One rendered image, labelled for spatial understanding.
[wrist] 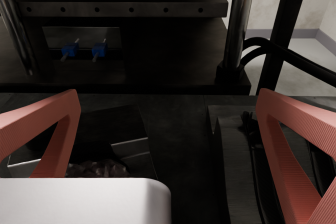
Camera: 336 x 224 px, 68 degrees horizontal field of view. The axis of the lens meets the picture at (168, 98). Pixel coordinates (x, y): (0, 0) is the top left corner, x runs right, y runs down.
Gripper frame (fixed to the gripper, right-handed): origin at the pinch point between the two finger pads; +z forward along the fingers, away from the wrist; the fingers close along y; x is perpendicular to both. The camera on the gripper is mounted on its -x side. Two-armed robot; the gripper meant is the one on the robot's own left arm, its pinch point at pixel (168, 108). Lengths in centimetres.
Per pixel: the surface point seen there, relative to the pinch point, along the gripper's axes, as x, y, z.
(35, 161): 28.5, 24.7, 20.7
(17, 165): 28.5, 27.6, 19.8
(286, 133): 25.9, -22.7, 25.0
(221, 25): 39, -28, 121
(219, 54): 39, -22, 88
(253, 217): 31.2, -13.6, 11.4
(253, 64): 115, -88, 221
